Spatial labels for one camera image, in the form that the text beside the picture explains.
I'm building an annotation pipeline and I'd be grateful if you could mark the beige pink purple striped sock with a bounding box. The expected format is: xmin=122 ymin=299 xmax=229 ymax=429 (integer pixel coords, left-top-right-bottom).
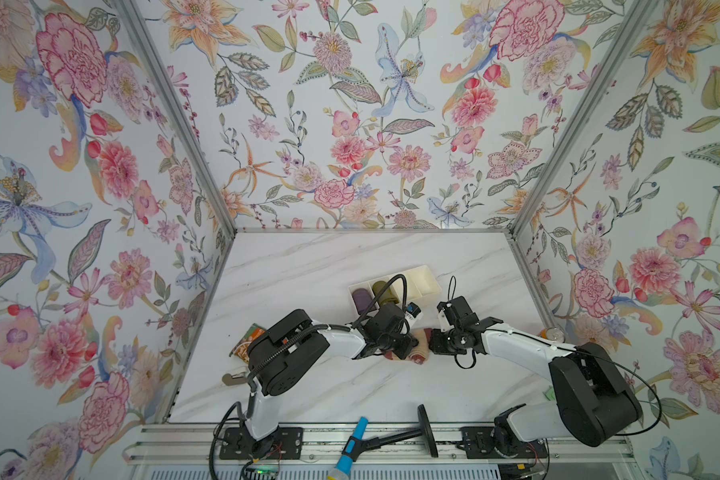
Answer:
xmin=384 ymin=328 xmax=432 ymax=365

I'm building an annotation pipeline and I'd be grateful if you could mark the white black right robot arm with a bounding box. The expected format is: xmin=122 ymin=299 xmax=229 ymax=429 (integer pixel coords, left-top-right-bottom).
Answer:
xmin=430 ymin=296 xmax=643 ymax=456

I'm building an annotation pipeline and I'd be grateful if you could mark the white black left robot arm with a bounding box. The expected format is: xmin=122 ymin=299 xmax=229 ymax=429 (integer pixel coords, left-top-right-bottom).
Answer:
xmin=208 ymin=274 xmax=420 ymax=479

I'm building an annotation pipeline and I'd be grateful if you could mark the rolled green sock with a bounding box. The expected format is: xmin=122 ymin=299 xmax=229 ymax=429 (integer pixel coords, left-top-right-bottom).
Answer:
xmin=372 ymin=281 xmax=399 ymax=307

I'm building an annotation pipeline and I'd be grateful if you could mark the rolled purple sock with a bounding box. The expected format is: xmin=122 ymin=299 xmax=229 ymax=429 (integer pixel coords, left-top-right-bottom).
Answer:
xmin=351 ymin=288 xmax=374 ymax=314

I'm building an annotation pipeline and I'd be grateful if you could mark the cream divided organizer tray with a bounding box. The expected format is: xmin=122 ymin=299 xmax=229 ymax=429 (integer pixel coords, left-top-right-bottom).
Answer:
xmin=347 ymin=265 xmax=443 ymax=308

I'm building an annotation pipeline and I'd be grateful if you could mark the green sponge object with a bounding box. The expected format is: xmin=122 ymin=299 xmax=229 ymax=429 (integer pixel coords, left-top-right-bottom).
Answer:
xmin=544 ymin=387 xmax=556 ymax=402

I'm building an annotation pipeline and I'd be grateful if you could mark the green packet on table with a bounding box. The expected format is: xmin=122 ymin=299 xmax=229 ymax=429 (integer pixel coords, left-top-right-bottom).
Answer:
xmin=229 ymin=323 xmax=266 ymax=364

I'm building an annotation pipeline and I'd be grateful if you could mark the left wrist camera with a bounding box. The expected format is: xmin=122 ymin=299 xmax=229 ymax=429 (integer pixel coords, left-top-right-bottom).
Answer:
xmin=404 ymin=302 xmax=421 ymax=321

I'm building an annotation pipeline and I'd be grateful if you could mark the blue handled black tool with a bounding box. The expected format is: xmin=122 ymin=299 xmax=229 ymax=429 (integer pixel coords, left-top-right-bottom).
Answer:
xmin=326 ymin=404 xmax=439 ymax=480

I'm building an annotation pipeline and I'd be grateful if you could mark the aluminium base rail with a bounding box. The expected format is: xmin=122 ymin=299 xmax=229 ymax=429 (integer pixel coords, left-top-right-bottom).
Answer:
xmin=121 ymin=422 xmax=644 ymax=479

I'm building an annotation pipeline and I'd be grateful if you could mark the aluminium corner post right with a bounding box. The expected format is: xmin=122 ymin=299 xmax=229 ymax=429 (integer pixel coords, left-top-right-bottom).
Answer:
xmin=509 ymin=0 xmax=661 ymax=236

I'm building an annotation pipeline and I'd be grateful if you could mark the aluminium corner post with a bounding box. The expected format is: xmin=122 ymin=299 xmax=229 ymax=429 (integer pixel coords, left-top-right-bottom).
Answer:
xmin=509 ymin=0 xmax=661 ymax=236
xmin=110 ymin=0 xmax=238 ymax=236

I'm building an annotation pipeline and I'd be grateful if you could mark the aluminium corner post left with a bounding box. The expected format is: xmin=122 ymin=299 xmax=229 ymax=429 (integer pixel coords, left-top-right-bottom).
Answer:
xmin=110 ymin=0 xmax=238 ymax=236

